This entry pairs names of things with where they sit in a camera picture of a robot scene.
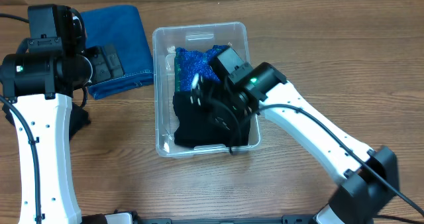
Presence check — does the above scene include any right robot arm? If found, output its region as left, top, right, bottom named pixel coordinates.
left=189, top=48, right=399, bottom=223

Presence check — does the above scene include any blue green sequin cloth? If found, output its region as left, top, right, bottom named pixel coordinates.
left=174, top=45, right=229, bottom=91

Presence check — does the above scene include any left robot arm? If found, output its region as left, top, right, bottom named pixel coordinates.
left=1, top=5, right=137, bottom=224

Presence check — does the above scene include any folded blue denim towel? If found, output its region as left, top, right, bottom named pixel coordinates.
left=81, top=5, right=154, bottom=100

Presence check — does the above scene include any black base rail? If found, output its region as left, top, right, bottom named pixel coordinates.
left=133, top=214, right=317, bottom=224

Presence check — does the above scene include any black cloth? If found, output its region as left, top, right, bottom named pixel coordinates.
left=2, top=103, right=91, bottom=140
left=173, top=91, right=250, bottom=148
left=173, top=91, right=209, bottom=133

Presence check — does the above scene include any clear plastic storage container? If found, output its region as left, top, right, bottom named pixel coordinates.
left=152, top=22, right=261, bottom=158

